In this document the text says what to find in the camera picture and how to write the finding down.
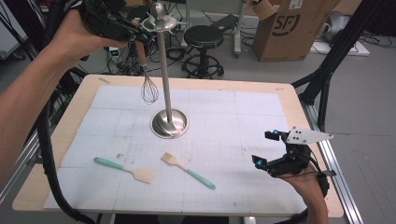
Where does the gripper black cable sleeve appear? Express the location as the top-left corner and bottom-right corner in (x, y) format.
(274, 152), (331, 224)
(36, 99), (97, 224)

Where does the power supply with green display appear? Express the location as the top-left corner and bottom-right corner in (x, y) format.
(108, 46), (121, 63)

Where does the brown cardboard box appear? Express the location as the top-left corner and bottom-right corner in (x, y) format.
(250, 0), (342, 63)

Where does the cream spatula with mint handle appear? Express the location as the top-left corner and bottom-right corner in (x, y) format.
(92, 157), (156, 185)

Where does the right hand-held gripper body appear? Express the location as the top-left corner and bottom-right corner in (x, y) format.
(266, 126), (334, 179)

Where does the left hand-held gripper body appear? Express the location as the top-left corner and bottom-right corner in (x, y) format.
(78, 0), (138, 42)

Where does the aluminium rail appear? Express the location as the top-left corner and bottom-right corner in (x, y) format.
(0, 130), (41, 203)
(300, 101), (363, 224)

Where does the steel utensil stand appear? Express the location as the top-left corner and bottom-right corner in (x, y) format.
(138, 1), (190, 140)

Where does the person's left hand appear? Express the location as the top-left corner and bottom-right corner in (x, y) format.
(46, 8), (129, 69)

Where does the left gripper black cable sleeve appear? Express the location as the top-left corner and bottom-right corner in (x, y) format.
(36, 99), (97, 224)

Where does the grey tape piece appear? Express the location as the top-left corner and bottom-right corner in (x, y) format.
(318, 169), (338, 178)

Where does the right gripper black cable sleeve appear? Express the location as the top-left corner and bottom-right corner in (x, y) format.
(274, 152), (331, 224)

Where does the white metal stand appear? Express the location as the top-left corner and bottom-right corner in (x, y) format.
(233, 0), (250, 59)

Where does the whisk with wooden handle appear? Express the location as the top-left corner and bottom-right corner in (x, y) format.
(132, 18), (161, 105)

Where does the black round stool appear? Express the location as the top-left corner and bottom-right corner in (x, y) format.
(181, 24), (225, 79)

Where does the white grid mat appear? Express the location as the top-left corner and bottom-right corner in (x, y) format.
(43, 85), (307, 216)

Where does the white flat board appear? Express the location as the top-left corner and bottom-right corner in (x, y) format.
(309, 39), (372, 58)

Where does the person's right hand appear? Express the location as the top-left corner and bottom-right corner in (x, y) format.
(278, 167), (325, 200)

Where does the grey white appliance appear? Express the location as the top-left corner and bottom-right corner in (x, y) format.
(321, 10), (351, 43)

